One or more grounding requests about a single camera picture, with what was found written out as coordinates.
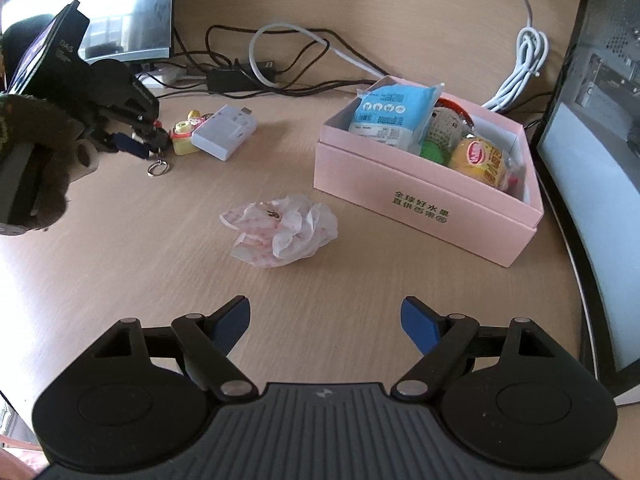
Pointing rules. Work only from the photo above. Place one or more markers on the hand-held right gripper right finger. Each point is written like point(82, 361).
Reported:
point(420, 324)

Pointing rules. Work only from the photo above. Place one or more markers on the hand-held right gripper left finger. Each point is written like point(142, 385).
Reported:
point(232, 324)

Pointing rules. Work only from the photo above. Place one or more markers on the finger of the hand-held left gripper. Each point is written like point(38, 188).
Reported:
point(127, 144)
point(145, 127)

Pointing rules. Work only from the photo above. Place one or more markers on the pink cardboard box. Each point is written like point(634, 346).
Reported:
point(425, 195)

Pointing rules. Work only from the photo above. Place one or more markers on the yellow snack packet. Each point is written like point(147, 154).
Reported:
point(477, 160)

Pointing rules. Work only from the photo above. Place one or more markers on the blue tissue packet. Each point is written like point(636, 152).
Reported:
point(395, 110)

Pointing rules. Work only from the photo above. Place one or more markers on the small yellow toy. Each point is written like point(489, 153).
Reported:
point(183, 136)

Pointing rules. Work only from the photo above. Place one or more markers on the white power strip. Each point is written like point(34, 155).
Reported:
point(162, 75)

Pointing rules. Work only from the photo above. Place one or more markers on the white plug adapter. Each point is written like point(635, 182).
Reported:
point(225, 131)

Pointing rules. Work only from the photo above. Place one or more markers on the computer monitor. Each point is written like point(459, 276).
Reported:
point(125, 10)

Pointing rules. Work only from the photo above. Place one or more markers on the black power adapter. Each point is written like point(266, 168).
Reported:
point(235, 77)

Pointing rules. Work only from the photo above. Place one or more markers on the crumpled white paper wrapper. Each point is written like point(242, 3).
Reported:
point(282, 230)

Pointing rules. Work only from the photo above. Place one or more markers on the glass-sided computer case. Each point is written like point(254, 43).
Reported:
point(590, 160)

